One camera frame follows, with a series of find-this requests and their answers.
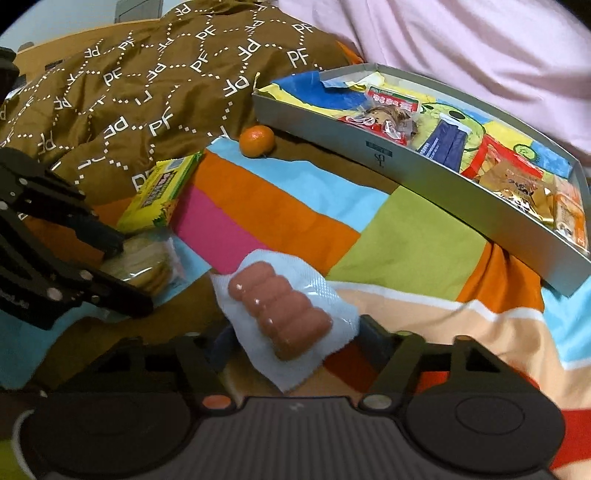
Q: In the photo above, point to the pink cloth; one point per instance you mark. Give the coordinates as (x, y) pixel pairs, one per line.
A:
(461, 41)

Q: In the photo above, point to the red tofu snack packet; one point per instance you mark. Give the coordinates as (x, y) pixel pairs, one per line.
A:
(494, 157)

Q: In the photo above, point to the grey cardboard box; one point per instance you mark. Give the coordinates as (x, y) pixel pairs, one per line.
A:
(415, 184)

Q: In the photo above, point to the pink sausage pack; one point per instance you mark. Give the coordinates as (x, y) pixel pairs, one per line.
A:
(277, 314)

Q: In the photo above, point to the orange mandarin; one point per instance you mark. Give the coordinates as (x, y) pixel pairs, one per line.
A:
(256, 141)

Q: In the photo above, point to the wooden headboard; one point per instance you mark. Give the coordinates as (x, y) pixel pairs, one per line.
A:
(41, 48)

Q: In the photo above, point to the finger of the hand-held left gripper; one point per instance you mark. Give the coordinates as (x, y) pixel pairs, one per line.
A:
(92, 221)
(115, 293)

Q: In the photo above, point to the clear packet of round crackers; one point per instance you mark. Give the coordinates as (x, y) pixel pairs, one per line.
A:
(147, 263)

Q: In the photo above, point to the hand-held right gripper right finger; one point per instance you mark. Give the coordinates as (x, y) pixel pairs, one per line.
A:
(376, 339)

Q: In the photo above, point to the yellow green snack packet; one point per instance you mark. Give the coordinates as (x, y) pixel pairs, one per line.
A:
(157, 194)

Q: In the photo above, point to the grey rectangular object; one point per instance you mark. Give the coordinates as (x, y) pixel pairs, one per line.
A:
(136, 9)

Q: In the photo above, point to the brown patterned quilt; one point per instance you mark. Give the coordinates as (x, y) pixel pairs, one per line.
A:
(161, 69)

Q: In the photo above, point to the orange snack packet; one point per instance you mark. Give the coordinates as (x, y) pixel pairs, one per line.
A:
(570, 217)

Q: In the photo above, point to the cartoon printed paper lining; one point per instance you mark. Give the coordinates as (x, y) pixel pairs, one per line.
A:
(300, 92)

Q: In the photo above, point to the clear packet of dark snack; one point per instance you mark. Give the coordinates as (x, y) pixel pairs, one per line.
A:
(392, 113)

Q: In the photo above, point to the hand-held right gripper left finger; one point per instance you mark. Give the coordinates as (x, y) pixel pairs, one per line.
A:
(220, 342)

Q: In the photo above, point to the dark blue packet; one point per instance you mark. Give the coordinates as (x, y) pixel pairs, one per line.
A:
(443, 143)

